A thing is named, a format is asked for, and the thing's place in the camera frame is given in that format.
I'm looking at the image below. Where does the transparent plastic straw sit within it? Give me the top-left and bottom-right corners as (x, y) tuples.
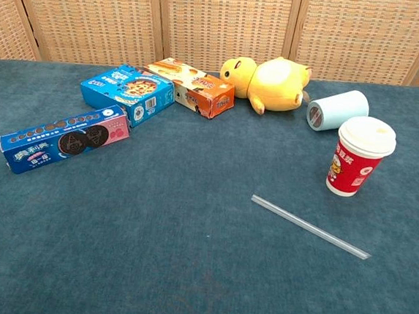
(247, 194), (377, 260)

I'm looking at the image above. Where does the red paper cup white lid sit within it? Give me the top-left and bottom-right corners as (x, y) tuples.
(324, 113), (399, 202)

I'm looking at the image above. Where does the orange biscuit box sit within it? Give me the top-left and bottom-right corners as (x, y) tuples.
(139, 55), (238, 122)

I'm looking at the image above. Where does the blue felt table cover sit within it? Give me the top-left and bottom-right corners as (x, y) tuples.
(0, 49), (419, 314)

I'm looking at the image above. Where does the yellow plush duck toy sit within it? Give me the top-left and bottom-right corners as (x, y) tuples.
(216, 51), (314, 120)

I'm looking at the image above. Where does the blue chocolate chip cookie box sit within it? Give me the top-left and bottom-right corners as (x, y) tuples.
(77, 60), (178, 132)

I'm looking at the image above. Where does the woven rattan folding screen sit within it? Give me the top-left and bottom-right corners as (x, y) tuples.
(0, 0), (419, 97)

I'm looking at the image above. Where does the light blue roll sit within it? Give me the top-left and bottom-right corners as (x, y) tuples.
(304, 86), (371, 136)

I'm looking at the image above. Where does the long blue Oreo box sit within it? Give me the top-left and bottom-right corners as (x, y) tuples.
(0, 94), (133, 184)

